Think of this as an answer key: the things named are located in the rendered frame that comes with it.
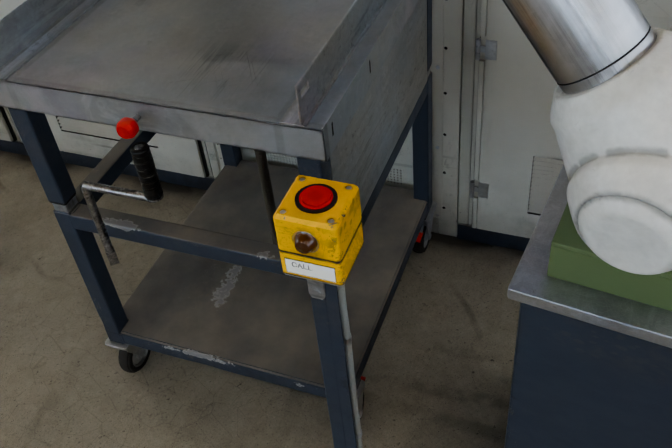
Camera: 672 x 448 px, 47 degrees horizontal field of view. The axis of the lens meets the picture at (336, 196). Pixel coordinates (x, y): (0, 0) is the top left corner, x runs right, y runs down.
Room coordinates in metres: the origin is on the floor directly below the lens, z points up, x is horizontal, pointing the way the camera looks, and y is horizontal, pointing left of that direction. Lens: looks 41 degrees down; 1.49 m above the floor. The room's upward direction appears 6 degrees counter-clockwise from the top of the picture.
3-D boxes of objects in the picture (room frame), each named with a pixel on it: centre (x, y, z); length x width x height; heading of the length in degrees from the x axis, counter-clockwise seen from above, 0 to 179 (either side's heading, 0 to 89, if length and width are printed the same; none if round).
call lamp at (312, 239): (0.63, 0.04, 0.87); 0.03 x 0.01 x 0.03; 65
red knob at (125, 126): (0.98, 0.30, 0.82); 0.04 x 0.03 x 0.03; 155
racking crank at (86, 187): (1.02, 0.36, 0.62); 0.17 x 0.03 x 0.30; 66
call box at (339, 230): (0.67, 0.02, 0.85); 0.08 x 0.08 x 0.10; 65
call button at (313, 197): (0.67, 0.02, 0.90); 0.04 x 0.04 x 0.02
